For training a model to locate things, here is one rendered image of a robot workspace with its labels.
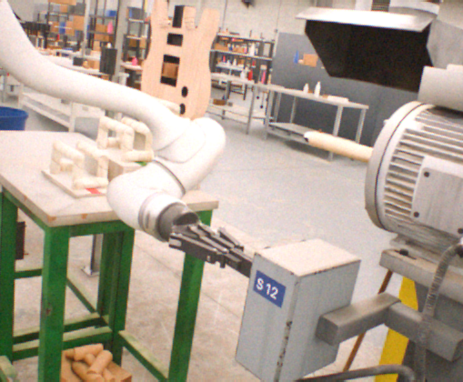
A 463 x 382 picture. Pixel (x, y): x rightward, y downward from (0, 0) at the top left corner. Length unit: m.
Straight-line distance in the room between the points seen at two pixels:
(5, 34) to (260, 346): 0.69
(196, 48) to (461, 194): 1.07
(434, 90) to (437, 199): 0.19
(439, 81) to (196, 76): 0.92
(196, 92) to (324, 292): 0.99
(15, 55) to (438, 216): 0.77
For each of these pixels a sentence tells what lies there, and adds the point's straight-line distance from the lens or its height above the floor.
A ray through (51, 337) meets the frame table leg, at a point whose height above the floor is 0.56.
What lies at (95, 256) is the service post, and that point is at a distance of 3.21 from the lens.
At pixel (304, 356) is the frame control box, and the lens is 0.86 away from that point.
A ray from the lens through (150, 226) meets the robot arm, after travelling 1.01.
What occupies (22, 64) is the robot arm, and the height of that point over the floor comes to 1.33.
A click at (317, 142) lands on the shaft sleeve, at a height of 1.25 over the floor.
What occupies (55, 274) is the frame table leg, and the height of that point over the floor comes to 0.76.
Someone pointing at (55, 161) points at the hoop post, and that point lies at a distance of 1.73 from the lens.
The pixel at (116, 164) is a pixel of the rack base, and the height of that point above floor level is 1.02.
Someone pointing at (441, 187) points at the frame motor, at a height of 1.26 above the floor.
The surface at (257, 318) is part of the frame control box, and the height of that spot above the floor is 1.02.
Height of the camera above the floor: 1.41
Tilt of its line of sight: 14 degrees down
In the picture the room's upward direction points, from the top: 9 degrees clockwise
